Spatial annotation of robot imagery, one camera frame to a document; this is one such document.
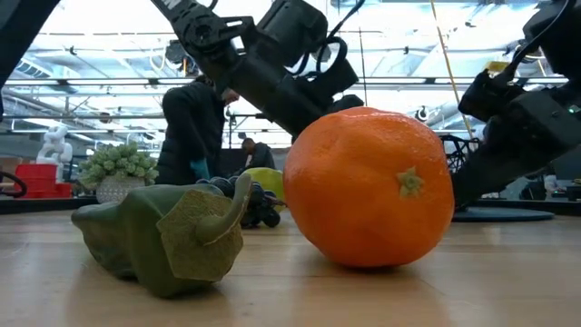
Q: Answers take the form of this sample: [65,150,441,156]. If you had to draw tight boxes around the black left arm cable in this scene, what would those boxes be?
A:
[290,0,367,79]

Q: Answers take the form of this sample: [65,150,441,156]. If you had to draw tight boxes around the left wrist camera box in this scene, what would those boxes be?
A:
[256,0,329,69]

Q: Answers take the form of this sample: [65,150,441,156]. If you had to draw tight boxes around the yellow cable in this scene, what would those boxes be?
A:
[428,0,477,140]

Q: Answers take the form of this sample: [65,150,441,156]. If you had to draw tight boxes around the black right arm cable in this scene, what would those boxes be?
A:
[506,0,573,87]

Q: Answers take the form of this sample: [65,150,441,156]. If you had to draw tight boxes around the orange mandarin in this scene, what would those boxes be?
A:
[283,106,456,269]

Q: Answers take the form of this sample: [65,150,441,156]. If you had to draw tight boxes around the yellow green apple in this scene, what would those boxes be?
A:
[242,166,286,213]

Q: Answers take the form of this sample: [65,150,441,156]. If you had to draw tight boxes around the white robot figure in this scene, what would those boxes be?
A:
[34,124,74,183]

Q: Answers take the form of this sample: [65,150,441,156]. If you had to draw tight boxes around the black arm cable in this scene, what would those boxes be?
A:
[506,0,573,87]
[290,0,367,79]

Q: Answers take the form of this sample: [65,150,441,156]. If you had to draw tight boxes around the green bell pepper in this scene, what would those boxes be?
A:
[71,172,253,300]

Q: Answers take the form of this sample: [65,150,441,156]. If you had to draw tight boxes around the person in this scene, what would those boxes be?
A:
[155,74,241,186]
[239,137,277,173]

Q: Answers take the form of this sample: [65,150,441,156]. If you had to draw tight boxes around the red plastic crates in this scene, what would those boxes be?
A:
[14,163,74,200]

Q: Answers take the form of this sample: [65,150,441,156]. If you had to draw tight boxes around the dark purple grape bunch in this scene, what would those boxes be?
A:
[195,175,287,230]

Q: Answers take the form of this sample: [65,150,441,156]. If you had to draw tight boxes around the dark blue round placemat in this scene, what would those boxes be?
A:
[451,206,556,223]

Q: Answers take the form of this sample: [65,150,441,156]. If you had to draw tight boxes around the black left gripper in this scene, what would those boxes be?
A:
[222,45,364,140]

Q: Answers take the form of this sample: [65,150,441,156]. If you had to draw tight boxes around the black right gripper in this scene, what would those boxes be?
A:
[452,70,581,210]

